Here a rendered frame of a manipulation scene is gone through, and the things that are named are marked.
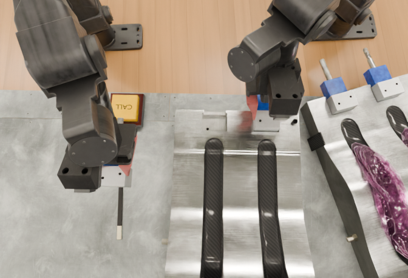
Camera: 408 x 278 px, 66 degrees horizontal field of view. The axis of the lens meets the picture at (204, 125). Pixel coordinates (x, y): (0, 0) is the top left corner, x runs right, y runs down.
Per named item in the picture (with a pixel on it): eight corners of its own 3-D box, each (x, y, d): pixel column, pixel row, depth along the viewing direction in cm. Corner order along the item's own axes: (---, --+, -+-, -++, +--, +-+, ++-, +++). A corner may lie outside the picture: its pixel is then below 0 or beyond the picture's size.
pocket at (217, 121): (202, 115, 70) (202, 109, 67) (226, 115, 70) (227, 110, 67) (201, 134, 69) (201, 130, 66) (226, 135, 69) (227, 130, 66)
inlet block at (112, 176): (112, 121, 64) (103, 114, 59) (136, 121, 64) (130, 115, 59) (105, 186, 61) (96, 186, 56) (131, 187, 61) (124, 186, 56)
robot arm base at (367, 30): (393, 20, 73) (387, -6, 75) (308, 24, 73) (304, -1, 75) (376, 38, 81) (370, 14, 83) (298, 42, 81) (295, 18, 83)
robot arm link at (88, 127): (138, 153, 41) (101, 85, 32) (73, 175, 40) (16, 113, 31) (125, 95, 48) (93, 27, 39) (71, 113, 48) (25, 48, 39)
